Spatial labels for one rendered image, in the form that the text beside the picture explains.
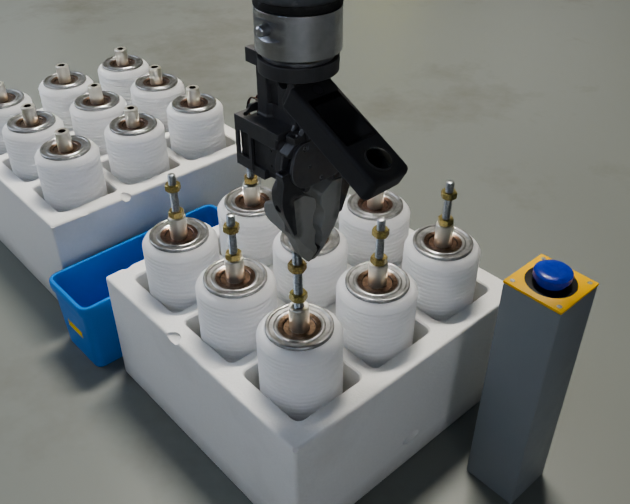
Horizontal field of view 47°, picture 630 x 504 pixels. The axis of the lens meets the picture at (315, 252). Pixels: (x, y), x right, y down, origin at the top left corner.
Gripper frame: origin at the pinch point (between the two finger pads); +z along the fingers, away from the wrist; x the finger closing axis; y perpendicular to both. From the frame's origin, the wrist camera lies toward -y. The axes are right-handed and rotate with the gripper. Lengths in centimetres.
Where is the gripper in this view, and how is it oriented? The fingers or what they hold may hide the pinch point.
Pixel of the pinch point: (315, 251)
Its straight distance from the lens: 73.3
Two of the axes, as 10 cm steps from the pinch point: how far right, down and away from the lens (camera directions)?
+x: -7.2, 4.1, -5.6
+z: 0.0, 8.0, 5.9
